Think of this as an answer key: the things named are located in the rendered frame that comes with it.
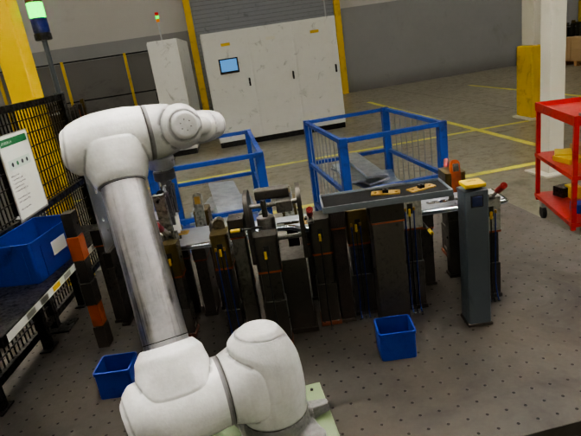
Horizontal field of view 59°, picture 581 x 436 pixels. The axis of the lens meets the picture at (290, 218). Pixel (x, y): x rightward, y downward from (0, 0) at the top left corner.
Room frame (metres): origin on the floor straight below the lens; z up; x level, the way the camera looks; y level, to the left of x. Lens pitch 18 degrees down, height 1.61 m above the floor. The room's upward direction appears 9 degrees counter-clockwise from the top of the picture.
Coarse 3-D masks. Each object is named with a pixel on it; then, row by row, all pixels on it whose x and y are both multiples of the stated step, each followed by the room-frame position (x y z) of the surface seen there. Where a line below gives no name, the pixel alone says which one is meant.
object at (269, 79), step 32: (224, 32) 9.53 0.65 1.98; (256, 32) 9.60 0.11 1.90; (288, 32) 9.67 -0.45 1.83; (320, 32) 9.75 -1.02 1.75; (224, 64) 9.48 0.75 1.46; (256, 64) 9.58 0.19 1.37; (288, 64) 9.66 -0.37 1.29; (320, 64) 9.74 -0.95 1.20; (224, 96) 9.50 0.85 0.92; (256, 96) 9.58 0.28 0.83; (288, 96) 9.65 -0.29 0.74; (320, 96) 9.73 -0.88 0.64; (256, 128) 9.56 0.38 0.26; (288, 128) 9.64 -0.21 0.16
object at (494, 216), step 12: (492, 192) 1.60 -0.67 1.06; (492, 204) 1.56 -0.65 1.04; (492, 216) 1.55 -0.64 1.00; (492, 228) 1.56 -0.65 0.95; (492, 240) 1.57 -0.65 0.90; (492, 252) 1.57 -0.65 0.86; (492, 264) 1.56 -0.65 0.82; (492, 276) 1.56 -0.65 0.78; (492, 288) 1.55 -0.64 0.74; (492, 300) 1.54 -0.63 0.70
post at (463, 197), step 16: (464, 192) 1.41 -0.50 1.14; (480, 192) 1.40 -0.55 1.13; (464, 208) 1.41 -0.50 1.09; (480, 208) 1.40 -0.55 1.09; (464, 224) 1.41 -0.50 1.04; (480, 224) 1.40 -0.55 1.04; (464, 240) 1.41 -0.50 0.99; (480, 240) 1.40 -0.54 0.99; (464, 256) 1.42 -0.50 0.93; (480, 256) 1.40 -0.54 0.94; (464, 272) 1.43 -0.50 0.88; (480, 272) 1.40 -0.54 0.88; (464, 288) 1.43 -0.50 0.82; (480, 288) 1.40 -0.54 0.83; (464, 304) 1.44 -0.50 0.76; (480, 304) 1.40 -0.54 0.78; (464, 320) 1.44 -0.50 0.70; (480, 320) 1.40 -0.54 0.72
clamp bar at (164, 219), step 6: (156, 192) 1.66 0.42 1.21; (162, 192) 1.66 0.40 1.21; (156, 198) 1.61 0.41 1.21; (162, 198) 1.62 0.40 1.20; (156, 204) 1.62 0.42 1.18; (162, 204) 1.62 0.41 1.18; (156, 210) 1.63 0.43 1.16; (162, 210) 1.63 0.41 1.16; (168, 210) 1.64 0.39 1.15; (162, 216) 1.63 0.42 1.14; (168, 216) 1.63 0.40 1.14; (162, 222) 1.63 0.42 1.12; (168, 222) 1.63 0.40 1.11; (168, 228) 1.64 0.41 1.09
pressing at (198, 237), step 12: (456, 192) 1.84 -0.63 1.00; (432, 204) 1.75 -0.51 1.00; (444, 204) 1.73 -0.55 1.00; (456, 204) 1.71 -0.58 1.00; (288, 216) 1.86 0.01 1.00; (192, 228) 1.88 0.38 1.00; (204, 228) 1.86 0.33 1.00; (288, 228) 1.74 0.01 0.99; (300, 228) 1.70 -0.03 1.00; (180, 240) 1.76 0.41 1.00; (192, 240) 1.74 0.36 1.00; (204, 240) 1.73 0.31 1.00
